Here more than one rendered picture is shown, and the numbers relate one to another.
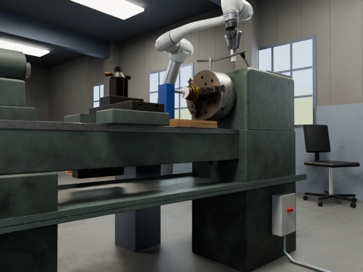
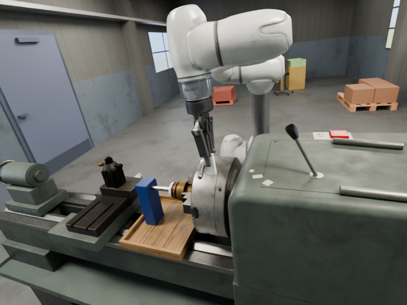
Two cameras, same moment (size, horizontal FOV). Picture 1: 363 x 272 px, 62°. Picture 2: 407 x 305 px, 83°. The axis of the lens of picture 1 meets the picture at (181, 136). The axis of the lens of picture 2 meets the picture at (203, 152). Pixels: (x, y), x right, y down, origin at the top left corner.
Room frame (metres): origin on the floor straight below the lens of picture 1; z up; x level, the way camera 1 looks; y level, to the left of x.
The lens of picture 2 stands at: (1.54, -0.87, 1.64)
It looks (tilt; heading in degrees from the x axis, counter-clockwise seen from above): 25 degrees down; 65
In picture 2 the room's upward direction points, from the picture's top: 8 degrees counter-clockwise
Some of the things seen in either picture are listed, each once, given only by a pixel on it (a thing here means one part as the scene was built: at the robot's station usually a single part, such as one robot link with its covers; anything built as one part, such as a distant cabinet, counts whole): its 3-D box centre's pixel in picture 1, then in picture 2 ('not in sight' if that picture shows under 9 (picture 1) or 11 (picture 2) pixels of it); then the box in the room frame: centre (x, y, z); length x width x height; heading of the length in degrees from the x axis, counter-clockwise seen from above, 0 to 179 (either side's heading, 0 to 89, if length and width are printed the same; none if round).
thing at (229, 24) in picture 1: (232, 29); (201, 114); (1.82, -0.30, 1.47); 0.08 x 0.07 x 0.09; 43
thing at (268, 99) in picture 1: (244, 104); (325, 207); (2.19, -0.46, 1.06); 0.59 x 0.48 x 0.39; 132
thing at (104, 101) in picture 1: (122, 102); (121, 187); (1.59, 0.31, 1.00); 0.20 x 0.10 x 0.05; 132
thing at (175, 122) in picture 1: (176, 124); (168, 221); (1.73, 0.03, 0.89); 0.36 x 0.30 x 0.04; 42
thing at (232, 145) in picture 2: not in sight; (233, 150); (2.34, 0.33, 0.97); 0.18 x 0.16 x 0.22; 138
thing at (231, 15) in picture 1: (230, 18); (196, 87); (1.82, -0.30, 1.54); 0.09 x 0.09 x 0.06
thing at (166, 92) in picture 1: (166, 104); (150, 201); (1.68, 0.09, 1.00); 0.08 x 0.06 x 0.23; 42
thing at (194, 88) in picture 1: (191, 93); (184, 190); (1.81, -0.06, 1.08); 0.09 x 0.09 x 0.09; 42
